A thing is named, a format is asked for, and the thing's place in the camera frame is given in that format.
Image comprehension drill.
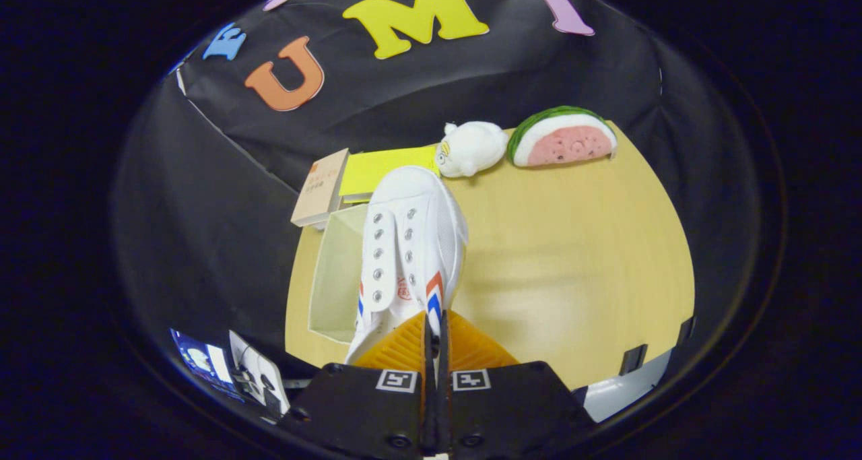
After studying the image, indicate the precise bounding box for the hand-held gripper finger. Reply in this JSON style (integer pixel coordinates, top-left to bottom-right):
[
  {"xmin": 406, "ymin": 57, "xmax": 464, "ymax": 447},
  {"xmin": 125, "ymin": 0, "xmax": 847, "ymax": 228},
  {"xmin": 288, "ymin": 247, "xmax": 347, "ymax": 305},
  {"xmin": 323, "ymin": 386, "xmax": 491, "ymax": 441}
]
[
  {"xmin": 439, "ymin": 310, "xmax": 597, "ymax": 458},
  {"xmin": 279, "ymin": 312, "xmax": 436, "ymax": 457}
]

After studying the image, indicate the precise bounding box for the pale green storage box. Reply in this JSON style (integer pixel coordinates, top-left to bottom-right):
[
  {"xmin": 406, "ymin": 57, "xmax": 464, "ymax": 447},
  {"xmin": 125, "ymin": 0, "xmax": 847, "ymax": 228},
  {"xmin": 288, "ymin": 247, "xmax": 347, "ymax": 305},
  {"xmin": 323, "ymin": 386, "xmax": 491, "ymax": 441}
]
[{"xmin": 308, "ymin": 204, "xmax": 370, "ymax": 344}]

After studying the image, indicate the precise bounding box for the white canvas shoe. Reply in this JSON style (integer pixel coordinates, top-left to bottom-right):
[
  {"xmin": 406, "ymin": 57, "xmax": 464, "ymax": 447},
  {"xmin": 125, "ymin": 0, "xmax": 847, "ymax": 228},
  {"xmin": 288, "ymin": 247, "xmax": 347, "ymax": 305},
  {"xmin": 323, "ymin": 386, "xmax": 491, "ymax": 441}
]
[{"xmin": 345, "ymin": 166, "xmax": 469, "ymax": 365}]

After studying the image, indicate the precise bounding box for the yellow book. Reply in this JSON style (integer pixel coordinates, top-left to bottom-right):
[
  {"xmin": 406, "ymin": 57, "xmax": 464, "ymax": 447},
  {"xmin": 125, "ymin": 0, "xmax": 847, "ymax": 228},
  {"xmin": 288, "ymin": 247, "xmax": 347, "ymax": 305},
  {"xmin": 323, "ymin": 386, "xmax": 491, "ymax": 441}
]
[{"xmin": 339, "ymin": 145, "xmax": 442, "ymax": 203}]

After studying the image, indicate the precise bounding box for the beige book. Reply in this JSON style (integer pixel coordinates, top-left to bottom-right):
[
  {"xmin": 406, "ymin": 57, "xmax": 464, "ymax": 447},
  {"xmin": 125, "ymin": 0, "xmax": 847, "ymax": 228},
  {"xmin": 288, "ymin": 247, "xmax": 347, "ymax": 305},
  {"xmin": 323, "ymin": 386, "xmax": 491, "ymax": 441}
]
[{"xmin": 291, "ymin": 148, "xmax": 350, "ymax": 228}]

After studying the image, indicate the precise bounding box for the white plush toy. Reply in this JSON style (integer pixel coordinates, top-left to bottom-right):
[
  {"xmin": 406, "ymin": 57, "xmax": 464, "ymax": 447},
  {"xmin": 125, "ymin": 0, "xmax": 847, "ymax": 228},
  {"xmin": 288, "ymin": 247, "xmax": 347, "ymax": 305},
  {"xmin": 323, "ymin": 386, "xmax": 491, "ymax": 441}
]
[{"xmin": 436, "ymin": 121, "xmax": 509, "ymax": 178}]

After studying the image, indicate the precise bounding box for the watermelon slice plush toy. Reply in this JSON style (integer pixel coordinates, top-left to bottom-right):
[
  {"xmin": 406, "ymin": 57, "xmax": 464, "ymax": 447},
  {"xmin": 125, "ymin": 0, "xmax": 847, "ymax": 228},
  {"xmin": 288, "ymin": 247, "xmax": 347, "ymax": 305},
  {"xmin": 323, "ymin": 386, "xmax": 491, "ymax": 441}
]
[{"xmin": 507, "ymin": 106, "xmax": 618, "ymax": 168}]

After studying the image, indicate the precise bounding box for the white device with cable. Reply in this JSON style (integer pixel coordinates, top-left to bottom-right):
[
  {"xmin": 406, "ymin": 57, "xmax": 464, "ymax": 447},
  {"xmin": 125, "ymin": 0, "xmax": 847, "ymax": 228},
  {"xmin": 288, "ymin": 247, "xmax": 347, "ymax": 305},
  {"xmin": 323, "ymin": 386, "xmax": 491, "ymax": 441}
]
[{"xmin": 229, "ymin": 331, "xmax": 290, "ymax": 417}]

